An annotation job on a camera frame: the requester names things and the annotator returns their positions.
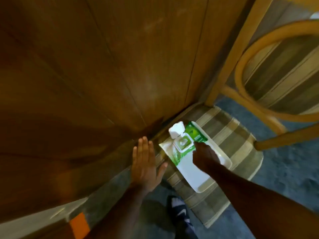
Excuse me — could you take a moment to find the light wooden chair frame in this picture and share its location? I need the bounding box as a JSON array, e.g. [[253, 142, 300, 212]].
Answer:
[[205, 0, 319, 151]]

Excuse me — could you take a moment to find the dark wooden wardrobe panel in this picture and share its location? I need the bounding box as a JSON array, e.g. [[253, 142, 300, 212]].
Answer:
[[0, 0, 257, 223]]

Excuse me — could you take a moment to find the person's right hand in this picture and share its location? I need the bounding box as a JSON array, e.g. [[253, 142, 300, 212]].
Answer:
[[192, 141, 221, 175]]

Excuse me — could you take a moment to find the person's left forearm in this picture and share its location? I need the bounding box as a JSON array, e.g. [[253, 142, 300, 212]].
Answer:
[[84, 183, 151, 239]]

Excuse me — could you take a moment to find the person's left hand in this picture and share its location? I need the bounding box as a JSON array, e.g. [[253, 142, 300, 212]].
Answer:
[[130, 136, 169, 195]]

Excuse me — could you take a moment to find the white plastic tray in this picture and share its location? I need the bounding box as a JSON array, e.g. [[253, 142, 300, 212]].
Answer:
[[159, 121, 233, 194]]

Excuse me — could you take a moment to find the orange tape patch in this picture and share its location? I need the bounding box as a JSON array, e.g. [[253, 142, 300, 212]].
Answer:
[[69, 212, 91, 239]]

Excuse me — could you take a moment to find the person's right forearm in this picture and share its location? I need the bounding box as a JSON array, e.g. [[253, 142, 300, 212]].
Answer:
[[206, 161, 319, 239]]

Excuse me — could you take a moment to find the green wet wipes pack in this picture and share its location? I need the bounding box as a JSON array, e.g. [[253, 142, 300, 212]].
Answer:
[[159, 121, 209, 167]]

